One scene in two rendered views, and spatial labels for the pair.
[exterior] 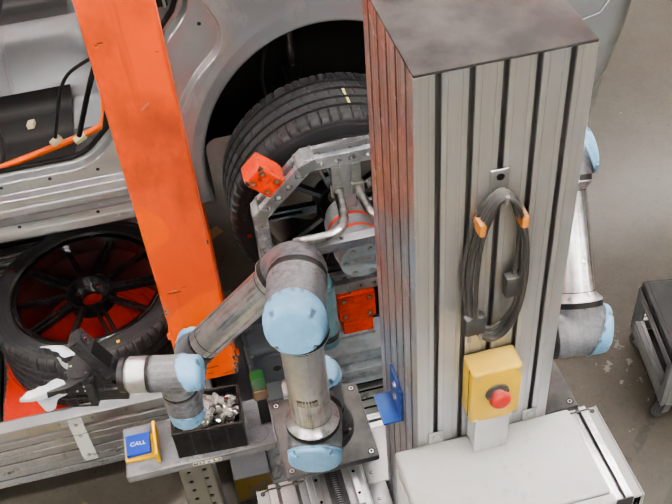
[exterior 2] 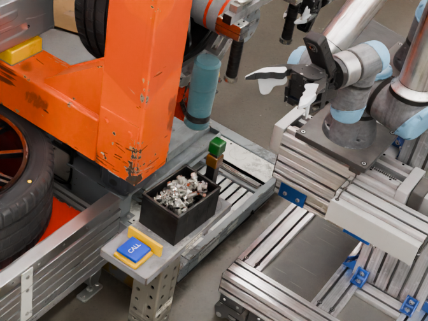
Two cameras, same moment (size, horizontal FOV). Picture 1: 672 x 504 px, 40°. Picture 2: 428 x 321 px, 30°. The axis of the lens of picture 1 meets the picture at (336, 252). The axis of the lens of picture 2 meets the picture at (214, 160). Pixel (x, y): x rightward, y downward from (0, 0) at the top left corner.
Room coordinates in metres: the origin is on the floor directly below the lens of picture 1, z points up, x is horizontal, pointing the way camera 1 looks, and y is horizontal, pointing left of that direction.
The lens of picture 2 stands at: (0.49, 1.76, 2.11)
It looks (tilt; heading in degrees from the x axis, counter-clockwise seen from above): 39 degrees down; 307
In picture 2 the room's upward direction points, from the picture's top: 12 degrees clockwise
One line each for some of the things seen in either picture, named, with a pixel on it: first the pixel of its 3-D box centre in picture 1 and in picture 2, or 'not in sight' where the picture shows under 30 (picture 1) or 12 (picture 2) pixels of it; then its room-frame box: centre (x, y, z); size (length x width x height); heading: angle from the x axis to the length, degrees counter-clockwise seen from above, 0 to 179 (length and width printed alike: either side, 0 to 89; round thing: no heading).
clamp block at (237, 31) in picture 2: not in sight; (232, 26); (1.78, 0.09, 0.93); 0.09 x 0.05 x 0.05; 9
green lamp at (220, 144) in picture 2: (257, 379); (217, 146); (1.63, 0.25, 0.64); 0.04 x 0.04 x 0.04; 9
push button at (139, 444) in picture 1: (138, 445); (134, 251); (1.57, 0.61, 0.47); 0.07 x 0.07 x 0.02; 9
